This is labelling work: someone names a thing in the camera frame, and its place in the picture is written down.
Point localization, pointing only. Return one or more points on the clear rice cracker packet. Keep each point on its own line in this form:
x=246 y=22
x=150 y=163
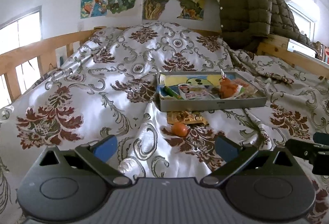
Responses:
x=246 y=89

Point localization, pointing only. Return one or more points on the wooden bed frame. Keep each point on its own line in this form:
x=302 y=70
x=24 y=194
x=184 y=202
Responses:
x=38 y=46

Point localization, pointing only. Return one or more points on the brown golden snack packet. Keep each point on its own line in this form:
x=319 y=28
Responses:
x=187 y=118

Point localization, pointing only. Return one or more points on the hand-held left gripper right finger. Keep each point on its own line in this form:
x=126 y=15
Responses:
x=226 y=148

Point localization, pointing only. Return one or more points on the orange snack packet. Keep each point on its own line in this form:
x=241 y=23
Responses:
x=227 y=89

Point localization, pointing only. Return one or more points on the floral printed blanket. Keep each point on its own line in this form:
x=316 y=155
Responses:
x=115 y=59

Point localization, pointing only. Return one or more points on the window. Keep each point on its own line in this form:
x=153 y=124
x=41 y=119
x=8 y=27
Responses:
x=25 y=31

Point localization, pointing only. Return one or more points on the white cabinet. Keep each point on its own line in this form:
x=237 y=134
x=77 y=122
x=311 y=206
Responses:
x=300 y=48

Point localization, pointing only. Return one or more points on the white green snack pouch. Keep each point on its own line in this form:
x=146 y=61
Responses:
x=198 y=92

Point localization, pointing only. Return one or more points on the grey tray with cartoon picture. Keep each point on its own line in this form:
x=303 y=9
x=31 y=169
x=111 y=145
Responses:
x=205 y=105

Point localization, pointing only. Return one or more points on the brown printed bag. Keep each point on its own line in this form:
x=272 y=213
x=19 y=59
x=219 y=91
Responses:
x=322 y=53

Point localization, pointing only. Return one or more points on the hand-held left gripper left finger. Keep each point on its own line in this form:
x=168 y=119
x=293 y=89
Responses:
x=105 y=148

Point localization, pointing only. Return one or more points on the green marker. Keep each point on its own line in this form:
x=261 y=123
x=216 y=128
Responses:
x=172 y=91

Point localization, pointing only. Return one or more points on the orange tangerine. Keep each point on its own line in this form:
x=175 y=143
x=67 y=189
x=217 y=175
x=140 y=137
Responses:
x=179 y=129

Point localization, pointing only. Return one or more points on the olive quilted jacket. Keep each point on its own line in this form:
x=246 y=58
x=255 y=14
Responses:
x=246 y=8

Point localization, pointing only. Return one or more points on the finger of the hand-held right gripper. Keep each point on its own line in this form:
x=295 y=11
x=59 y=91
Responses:
x=298 y=146

